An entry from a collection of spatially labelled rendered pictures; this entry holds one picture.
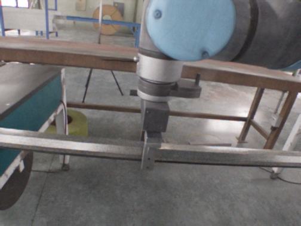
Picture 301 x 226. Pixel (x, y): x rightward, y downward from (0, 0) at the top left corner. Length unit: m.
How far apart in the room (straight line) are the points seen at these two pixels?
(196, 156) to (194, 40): 0.33
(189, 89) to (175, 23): 0.20
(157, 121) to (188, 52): 0.18
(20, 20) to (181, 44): 4.09
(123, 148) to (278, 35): 0.36
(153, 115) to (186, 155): 0.17
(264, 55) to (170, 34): 0.13
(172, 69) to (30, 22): 3.92
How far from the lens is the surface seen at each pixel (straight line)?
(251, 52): 0.27
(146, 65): 0.36
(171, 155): 0.48
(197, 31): 0.22
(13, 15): 4.29
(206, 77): 1.38
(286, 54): 0.30
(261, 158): 0.59
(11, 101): 0.78
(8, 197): 1.25
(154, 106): 0.37
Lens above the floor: 1.03
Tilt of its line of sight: 26 degrees down
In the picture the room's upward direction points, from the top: 9 degrees clockwise
